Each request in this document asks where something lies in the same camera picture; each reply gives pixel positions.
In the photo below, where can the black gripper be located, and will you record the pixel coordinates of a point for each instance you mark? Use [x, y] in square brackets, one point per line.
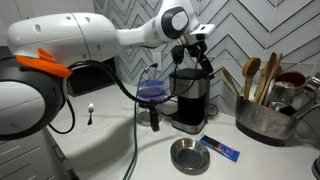
[195, 45]

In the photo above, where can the black and steel coffee maker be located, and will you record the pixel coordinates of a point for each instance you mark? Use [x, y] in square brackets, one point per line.
[191, 100]

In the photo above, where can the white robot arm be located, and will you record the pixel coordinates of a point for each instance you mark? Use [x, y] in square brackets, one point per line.
[66, 36]

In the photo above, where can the round wooden spoon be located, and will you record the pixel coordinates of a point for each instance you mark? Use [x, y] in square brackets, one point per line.
[251, 68]

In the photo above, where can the glass carafe with blue lid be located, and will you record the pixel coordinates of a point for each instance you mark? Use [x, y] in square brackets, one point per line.
[153, 88]

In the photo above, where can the long wooden spatula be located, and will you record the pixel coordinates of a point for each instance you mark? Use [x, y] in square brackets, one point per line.
[268, 75]

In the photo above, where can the thin wooden utensil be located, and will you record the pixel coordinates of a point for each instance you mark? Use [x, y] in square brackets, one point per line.
[275, 73]

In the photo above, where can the steel utensil holder pot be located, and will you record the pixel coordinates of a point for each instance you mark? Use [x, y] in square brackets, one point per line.
[263, 120]

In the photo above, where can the shiny metal cup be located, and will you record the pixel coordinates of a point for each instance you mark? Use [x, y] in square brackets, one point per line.
[281, 93]

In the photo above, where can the blue snack packet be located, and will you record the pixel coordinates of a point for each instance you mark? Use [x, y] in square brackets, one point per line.
[220, 148]

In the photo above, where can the round steel bowl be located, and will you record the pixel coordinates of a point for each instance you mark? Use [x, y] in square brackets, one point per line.
[190, 156]

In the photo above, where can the black toaster oven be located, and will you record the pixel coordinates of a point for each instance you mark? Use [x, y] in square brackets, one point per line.
[90, 78]

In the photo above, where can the metal teaspoon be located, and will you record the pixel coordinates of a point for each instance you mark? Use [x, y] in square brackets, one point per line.
[90, 108]

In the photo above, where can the dark grey round object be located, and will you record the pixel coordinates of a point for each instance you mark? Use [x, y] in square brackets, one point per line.
[316, 168]

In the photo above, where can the orange plastic clip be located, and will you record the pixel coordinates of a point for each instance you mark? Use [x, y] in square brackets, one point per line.
[43, 65]

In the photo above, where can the grey cabinet drawers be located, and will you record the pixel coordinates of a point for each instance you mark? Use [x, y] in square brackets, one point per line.
[30, 156]

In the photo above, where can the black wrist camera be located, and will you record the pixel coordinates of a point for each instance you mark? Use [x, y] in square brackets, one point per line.
[177, 54]

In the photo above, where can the white wall outlet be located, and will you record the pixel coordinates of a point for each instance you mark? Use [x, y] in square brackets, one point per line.
[157, 58]

